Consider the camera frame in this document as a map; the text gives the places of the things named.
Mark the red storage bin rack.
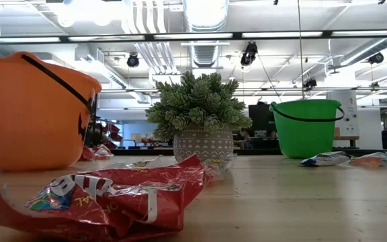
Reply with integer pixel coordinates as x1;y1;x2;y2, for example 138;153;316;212
94;122;124;151

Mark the artificial succulent in patterned pot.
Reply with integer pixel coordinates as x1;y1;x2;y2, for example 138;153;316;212
145;71;253;165

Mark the orange pumpkin bucket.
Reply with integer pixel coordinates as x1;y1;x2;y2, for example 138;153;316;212
0;51;102;173

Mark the white pillar with sockets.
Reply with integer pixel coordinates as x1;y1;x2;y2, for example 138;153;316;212
326;89;361;138

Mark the white pipe bundle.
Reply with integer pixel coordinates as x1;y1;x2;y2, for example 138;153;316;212
121;0;181;77

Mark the clear wrapped red gummy candy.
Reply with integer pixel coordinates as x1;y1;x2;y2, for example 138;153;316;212
202;153;239;183

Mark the black round spotlight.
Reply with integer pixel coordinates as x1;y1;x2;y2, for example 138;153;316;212
368;52;385;65
126;53;140;69
303;77;318;91
240;42;259;67

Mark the wooden bench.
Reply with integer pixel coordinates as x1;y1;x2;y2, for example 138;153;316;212
333;135;361;149

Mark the red Skittles candy bag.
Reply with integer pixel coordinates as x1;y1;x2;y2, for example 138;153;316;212
0;155;211;242
91;144;115;159
79;147;97;161

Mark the green plastic bucket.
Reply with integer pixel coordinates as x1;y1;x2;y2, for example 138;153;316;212
269;99;345;160

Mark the black beam with light strips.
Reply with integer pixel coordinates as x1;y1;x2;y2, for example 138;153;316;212
0;30;387;44

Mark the white ventilation duct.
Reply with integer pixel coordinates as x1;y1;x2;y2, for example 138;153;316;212
181;0;230;70

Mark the black monitor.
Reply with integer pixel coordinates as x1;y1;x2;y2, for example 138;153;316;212
248;104;277;138

